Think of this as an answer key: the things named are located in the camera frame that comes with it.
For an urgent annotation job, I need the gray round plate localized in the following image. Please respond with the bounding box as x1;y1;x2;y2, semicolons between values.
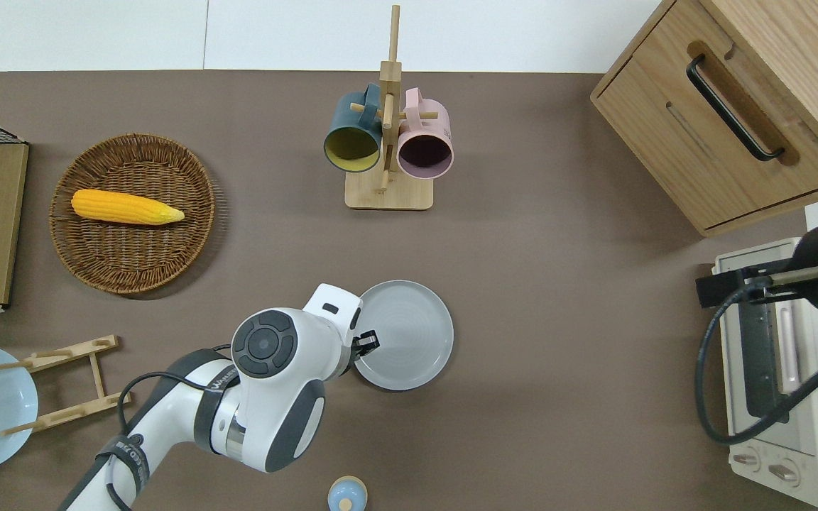
349;280;454;392

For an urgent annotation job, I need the wooden plate rack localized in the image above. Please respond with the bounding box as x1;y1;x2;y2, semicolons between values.
0;335;133;436

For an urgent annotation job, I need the wooden mug stand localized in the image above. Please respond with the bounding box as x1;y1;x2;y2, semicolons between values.
344;4;440;211

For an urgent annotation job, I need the white toaster oven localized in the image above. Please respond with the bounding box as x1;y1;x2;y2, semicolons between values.
711;238;818;508

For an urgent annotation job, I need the brown table mat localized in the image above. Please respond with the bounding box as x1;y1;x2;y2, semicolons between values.
0;70;807;511

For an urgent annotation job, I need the wooden drawer cabinet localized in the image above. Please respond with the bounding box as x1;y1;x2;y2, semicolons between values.
590;0;818;238

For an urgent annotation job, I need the pink mug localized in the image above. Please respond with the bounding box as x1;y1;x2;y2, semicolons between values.
396;87;455;180

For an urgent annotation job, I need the teal mug yellow inside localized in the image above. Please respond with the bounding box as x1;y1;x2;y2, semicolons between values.
322;83;385;173

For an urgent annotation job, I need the brown wicker basket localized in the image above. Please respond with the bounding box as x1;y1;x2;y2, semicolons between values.
49;133;217;295

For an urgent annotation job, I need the yellow corn cob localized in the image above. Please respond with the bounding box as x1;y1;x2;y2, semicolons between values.
70;188;186;226

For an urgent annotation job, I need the white oven door handle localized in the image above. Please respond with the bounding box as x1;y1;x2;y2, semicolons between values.
775;302;804;395

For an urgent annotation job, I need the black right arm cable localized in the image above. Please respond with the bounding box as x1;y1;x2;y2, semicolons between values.
694;264;818;446

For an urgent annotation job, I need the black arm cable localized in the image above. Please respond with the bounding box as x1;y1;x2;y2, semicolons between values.
694;264;818;446
116;344;239;434

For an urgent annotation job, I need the black cabinet handle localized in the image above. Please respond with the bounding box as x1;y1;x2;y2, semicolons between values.
686;54;786;163

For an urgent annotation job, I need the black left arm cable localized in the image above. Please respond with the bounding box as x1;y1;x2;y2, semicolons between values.
116;344;239;434

